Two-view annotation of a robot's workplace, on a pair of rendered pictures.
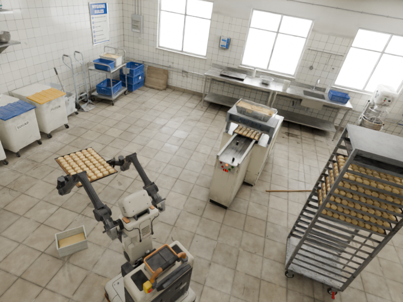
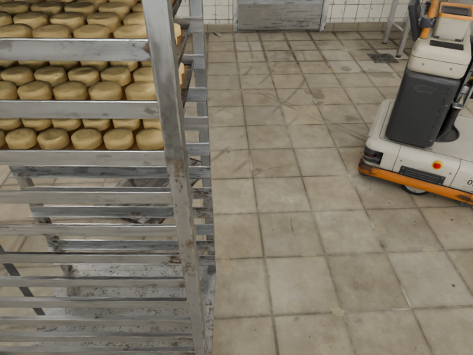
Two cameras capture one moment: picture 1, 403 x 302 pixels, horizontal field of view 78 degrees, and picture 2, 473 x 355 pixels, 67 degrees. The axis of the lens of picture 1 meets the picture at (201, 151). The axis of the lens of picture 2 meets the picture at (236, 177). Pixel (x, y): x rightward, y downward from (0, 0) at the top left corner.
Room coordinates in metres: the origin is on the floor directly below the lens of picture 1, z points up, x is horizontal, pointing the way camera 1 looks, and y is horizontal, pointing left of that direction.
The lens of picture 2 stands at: (2.63, -1.32, 1.41)
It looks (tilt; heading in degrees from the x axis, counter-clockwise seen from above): 40 degrees down; 165
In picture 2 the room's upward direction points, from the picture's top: straight up
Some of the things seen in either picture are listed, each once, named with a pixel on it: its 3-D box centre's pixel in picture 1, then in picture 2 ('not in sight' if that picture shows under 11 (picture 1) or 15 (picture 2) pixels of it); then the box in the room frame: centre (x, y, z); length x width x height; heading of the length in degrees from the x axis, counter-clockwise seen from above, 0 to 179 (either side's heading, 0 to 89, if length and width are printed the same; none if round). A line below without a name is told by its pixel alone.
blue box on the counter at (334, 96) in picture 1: (338, 96); not in sight; (5.70, -2.89, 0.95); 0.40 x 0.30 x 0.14; 81
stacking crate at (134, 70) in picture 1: (131, 69); not in sight; (6.59, 2.20, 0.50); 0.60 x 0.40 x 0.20; 171
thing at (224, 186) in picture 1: (231, 171); not in sight; (2.95, -0.49, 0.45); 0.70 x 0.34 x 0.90; 159
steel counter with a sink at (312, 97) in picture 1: (272, 96); not in sight; (5.99, -1.50, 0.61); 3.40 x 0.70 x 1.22; 78
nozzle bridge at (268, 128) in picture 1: (250, 125); not in sight; (3.42, -0.67, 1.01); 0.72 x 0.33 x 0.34; 69
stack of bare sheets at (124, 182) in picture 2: not in sight; (155, 184); (0.96, -1.38, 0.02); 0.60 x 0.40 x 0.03; 141
